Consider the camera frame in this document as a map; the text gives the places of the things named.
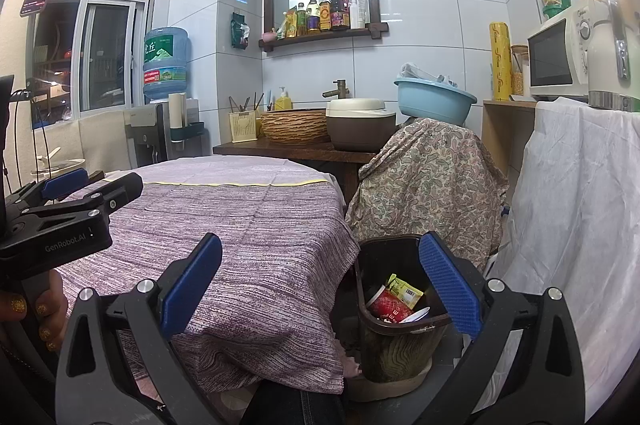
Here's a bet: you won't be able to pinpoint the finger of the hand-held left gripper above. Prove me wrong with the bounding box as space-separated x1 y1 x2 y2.
20 172 144 233
10 168 108 206

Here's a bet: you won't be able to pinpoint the green and yellow packet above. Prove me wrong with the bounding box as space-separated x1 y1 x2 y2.
384 274 424 307

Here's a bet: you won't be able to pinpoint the brown and cream rice cooker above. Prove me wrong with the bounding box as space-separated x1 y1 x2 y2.
326 98 398 152

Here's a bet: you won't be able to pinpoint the glass jar with wooden lid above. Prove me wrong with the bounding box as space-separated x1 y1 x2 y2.
511 44 530 97

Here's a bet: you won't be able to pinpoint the green packet on wall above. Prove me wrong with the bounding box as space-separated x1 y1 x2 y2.
230 12 250 50

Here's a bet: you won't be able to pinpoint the black cables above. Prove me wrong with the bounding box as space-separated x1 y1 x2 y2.
10 90 57 176

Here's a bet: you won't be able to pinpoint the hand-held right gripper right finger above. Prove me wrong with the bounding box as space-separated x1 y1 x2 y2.
417 230 586 425

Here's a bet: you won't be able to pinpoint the purple woven tablecloth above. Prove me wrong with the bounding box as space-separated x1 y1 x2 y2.
55 158 361 393

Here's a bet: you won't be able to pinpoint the yellow wrap box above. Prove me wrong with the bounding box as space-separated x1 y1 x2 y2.
489 22 513 101

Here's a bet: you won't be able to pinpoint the dark green cup holder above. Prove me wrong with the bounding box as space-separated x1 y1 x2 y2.
170 121 207 142

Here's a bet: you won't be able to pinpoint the beige cloth cover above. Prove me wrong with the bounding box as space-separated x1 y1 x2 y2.
80 110 132 176

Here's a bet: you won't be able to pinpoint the cream pot with lid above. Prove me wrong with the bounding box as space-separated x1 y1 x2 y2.
31 148 87 178

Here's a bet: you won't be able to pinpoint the blue water jug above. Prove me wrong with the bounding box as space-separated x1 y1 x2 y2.
143 26 191 105

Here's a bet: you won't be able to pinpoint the dark brown bin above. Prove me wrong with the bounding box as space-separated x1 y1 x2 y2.
357 235 451 383

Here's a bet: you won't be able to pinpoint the sliding window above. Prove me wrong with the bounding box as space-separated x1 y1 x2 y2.
30 0 156 126

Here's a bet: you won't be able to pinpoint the dark wooden counter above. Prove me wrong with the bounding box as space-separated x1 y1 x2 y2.
212 140 381 166

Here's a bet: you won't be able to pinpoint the red canister with white lid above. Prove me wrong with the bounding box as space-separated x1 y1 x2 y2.
367 287 431 325

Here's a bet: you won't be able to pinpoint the white electric kettle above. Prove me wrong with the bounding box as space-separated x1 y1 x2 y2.
587 0 640 111

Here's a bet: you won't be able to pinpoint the bronze faucet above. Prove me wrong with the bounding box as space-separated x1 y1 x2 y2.
321 79 353 101

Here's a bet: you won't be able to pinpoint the paisley patterned cloth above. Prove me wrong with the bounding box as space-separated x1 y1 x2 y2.
345 118 508 273

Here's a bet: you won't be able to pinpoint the grey cloth in basin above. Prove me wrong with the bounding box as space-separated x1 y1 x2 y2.
399 62 458 86

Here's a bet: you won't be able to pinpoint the person's jeans leg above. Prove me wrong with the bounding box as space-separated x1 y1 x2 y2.
255 380 346 425

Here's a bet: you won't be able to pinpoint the white cloth with yellow trim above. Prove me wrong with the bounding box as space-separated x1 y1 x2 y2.
140 158 341 188

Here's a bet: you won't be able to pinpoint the light wooden shelf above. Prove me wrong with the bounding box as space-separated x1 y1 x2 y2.
482 99 538 186

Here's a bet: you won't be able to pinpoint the person's left hand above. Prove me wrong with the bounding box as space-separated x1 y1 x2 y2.
0 270 68 353

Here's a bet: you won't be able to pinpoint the woven basket basin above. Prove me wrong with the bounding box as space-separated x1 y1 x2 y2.
260 108 331 145

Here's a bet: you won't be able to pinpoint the white microwave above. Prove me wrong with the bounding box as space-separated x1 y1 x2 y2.
527 0 608 101

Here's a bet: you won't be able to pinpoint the water dispenser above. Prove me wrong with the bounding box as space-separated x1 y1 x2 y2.
125 102 173 166

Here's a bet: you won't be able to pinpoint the yellow pouch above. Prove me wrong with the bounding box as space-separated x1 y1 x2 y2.
277 8 297 38

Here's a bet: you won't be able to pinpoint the beige chopstick holder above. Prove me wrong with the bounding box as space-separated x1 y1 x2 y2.
229 92 266 142

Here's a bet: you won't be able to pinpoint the dark sauce bottle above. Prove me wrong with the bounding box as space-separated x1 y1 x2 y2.
330 0 351 31

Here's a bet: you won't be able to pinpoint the stack of paper cups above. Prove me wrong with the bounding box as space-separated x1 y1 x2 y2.
168 92 187 128

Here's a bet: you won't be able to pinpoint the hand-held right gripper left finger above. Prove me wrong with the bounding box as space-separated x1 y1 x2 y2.
55 232 223 425

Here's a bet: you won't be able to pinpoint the light blue basin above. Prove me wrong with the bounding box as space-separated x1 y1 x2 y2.
394 75 478 126

